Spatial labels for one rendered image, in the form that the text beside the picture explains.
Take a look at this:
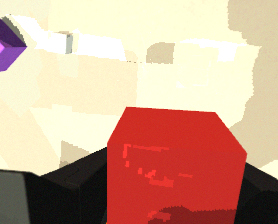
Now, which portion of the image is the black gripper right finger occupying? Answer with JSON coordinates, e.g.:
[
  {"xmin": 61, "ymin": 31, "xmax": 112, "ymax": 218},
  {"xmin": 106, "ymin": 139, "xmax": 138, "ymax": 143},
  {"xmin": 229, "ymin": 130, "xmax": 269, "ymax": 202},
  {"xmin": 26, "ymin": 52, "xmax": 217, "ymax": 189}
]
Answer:
[{"xmin": 234, "ymin": 162, "xmax": 278, "ymax": 224}]

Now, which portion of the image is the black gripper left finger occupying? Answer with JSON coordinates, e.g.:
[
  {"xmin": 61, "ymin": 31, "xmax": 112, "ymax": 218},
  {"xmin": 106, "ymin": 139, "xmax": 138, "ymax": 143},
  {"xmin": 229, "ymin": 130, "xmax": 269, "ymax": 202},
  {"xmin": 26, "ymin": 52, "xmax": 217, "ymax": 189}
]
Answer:
[{"xmin": 0, "ymin": 146, "xmax": 107, "ymax": 224}]

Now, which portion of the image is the purple block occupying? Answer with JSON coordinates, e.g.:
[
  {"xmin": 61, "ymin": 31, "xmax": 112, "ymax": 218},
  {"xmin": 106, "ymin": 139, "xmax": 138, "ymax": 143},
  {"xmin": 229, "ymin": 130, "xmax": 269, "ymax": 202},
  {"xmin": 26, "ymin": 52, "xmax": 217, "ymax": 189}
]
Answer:
[{"xmin": 0, "ymin": 18, "xmax": 27, "ymax": 72}]

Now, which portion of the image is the red block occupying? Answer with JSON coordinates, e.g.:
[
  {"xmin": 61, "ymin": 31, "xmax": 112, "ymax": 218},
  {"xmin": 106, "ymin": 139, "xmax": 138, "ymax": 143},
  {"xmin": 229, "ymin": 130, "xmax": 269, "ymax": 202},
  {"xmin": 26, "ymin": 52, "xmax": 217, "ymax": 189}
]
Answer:
[{"xmin": 107, "ymin": 107, "xmax": 247, "ymax": 224}]

